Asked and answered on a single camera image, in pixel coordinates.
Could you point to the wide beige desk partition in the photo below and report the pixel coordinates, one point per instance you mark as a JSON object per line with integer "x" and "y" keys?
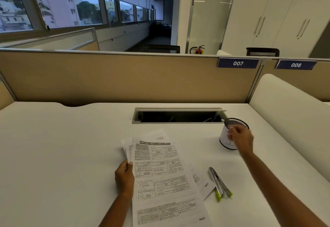
{"x": 129, "y": 80}

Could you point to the blue number label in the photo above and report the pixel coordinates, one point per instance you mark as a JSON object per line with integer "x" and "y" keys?
{"x": 296, "y": 65}
{"x": 238, "y": 63}

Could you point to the person's left forearm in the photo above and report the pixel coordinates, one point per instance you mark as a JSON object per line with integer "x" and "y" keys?
{"x": 118, "y": 210}

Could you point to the white curved desk divider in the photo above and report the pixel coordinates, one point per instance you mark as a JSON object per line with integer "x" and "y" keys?
{"x": 291, "y": 116}

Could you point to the silver and green stapler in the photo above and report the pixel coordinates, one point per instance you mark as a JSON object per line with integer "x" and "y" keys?
{"x": 216, "y": 181}

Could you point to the black mesh pen cup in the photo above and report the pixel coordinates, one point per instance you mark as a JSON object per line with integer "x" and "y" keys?
{"x": 225, "y": 137}

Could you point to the person's right fingers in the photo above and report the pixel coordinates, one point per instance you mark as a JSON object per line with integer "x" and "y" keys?
{"x": 231, "y": 132}

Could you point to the white printed paper sheet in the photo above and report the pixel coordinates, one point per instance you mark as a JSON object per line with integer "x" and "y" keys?
{"x": 206, "y": 187}
{"x": 158, "y": 135}

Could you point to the dark furniture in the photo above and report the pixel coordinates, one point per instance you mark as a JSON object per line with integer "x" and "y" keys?
{"x": 161, "y": 29}

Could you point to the person's right forearm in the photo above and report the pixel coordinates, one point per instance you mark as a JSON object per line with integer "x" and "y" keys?
{"x": 273, "y": 188}

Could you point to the frosted glass door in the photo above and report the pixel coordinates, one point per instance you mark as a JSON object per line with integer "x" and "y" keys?
{"x": 208, "y": 15}

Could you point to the person's left thumb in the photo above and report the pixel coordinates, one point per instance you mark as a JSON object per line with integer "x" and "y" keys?
{"x": 130, "y": 166}

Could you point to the red fire extinguisher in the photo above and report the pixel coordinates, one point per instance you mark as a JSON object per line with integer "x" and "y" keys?
{"x": 198, "y": 50}

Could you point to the beige partition with glass band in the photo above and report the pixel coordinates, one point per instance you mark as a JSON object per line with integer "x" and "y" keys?
{"x": 64, "y": 41}

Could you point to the person's right hand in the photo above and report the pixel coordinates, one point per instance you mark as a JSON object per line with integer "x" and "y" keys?
{"x": 242, "y": 139}

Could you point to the white cabinet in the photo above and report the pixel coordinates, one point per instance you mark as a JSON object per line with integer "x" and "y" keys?
{"x": 283, "y": 7}

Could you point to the black office chair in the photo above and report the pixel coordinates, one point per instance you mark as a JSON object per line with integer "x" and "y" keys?
{"x": 161, "y": 49}
{"x": 262, "y": 51}

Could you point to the printed sheet with tables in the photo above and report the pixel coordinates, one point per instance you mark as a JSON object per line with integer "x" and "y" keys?
{"x": 165, "y": 183}

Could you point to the person's left hand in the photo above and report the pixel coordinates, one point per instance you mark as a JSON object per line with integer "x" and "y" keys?
{"x": 124, "y": 179}

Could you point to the row of windows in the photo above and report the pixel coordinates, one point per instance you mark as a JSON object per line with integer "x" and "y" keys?
{"x": 64, "y": 7}

